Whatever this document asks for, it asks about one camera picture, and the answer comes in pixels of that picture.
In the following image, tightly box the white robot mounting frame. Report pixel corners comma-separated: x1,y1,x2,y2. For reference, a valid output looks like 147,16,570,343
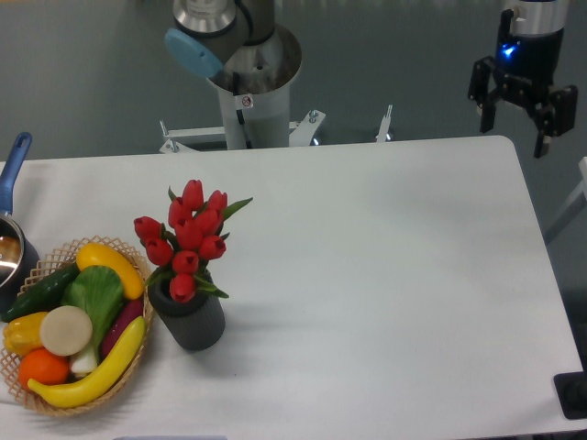
160,104,394,153

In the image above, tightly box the dark grey ribbed vase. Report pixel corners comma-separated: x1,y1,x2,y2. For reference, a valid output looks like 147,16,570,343
148,280,226,351

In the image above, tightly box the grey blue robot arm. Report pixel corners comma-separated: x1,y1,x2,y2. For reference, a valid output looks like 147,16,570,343
164,1,578,157

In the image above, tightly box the yellow banana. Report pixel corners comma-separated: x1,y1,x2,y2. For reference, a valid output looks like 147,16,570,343
28,316,147,409

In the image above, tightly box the orange fruit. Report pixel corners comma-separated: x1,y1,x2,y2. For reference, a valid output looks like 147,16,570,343
18,348,70,391

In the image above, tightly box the yellow squash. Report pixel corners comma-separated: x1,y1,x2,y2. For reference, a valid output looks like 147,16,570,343
75,242,145,300

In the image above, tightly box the green cucumber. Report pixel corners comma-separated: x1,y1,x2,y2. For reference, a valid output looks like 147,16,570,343
1,263,80,323

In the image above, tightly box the purple eggplant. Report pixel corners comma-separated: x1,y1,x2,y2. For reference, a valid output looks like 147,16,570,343
100,299,143,360

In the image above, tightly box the blue handled saucepan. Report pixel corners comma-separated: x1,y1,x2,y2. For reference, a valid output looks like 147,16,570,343
1,132,39,313

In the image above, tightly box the black device at table edge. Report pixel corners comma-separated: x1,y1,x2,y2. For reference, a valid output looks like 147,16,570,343
553,371,586,420

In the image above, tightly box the green bok choy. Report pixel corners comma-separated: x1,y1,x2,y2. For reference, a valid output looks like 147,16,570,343
61,266,124,378

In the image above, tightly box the beige round disc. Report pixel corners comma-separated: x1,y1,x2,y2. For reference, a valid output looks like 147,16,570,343
39,305,93,357

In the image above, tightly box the yellow bell pepper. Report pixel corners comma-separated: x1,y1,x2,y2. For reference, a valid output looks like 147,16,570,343
3,312,48,357

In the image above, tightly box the woven wicker basket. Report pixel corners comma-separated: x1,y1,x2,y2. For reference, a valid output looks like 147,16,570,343
1,236,154,417

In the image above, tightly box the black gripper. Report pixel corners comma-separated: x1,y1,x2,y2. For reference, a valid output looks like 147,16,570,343
468,29,578,159

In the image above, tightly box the red tulip bouquet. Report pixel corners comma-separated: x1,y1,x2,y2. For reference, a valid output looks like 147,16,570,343
134,180,253,303

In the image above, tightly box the white frame at right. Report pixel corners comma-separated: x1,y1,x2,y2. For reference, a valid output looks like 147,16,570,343
543,157,586,246

